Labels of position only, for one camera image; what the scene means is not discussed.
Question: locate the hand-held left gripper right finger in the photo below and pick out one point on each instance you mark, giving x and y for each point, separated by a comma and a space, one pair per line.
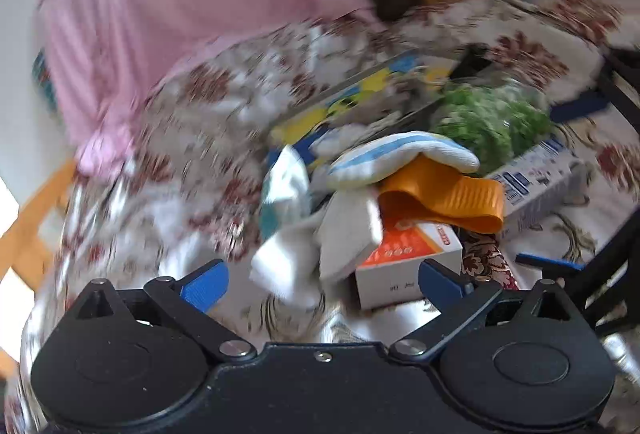
442, 286

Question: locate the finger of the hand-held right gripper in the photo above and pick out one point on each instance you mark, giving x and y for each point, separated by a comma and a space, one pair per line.
575, 108
550, 261

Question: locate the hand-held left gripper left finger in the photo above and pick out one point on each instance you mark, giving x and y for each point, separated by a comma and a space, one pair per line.
205, 286

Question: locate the orange white box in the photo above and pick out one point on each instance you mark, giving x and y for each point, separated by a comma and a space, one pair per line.
400, 264

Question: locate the white blue box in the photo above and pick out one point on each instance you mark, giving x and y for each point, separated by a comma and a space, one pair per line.
540, 184

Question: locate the white ribbed sock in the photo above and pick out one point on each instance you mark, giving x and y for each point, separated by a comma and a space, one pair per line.
285, 264

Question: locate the orange plastic object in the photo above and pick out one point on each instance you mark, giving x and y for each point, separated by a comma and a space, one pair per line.
450, 199

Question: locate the white cloth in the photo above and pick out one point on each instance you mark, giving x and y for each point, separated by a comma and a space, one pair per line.
350, 229

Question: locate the grey tray with cartoon picture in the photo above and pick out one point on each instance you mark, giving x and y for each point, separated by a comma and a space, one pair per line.
370, 89

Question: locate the clear container of green plant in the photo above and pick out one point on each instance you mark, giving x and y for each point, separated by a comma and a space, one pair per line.
490, 124

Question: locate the floral satin blanket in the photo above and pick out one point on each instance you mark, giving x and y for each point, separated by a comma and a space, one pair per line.
125, 214

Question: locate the pink bed sheet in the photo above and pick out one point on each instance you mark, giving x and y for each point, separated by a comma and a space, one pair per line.
175, 14

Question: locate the wooden bed rail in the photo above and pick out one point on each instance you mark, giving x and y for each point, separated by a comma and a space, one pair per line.
30, 234

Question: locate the teal wall poster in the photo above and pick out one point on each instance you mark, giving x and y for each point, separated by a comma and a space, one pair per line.
42, 84

